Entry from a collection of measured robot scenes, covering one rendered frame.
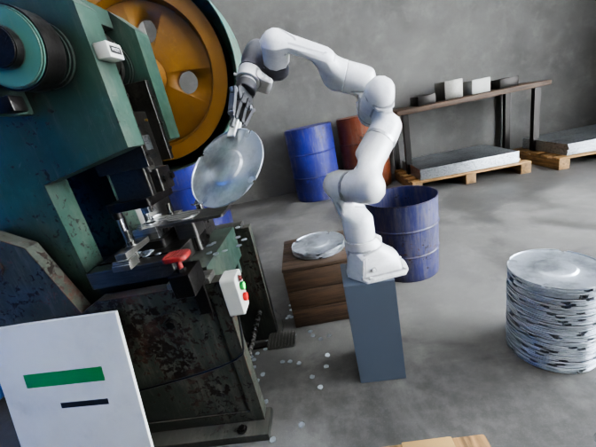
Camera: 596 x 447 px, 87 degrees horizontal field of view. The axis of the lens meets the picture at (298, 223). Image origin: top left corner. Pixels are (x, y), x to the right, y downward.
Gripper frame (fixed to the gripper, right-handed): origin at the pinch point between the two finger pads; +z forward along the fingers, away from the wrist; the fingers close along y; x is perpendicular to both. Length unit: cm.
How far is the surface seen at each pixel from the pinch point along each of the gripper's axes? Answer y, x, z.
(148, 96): 15.3, -29.8, -9.2
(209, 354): -26, -10, 72
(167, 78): 4, -44, -33
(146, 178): 7.3, -26.6, 20.1
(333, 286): -84, 8, 35
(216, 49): 2.3, -19.7, -42.3
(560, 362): -86, 96, 56
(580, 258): -81, 105, 19
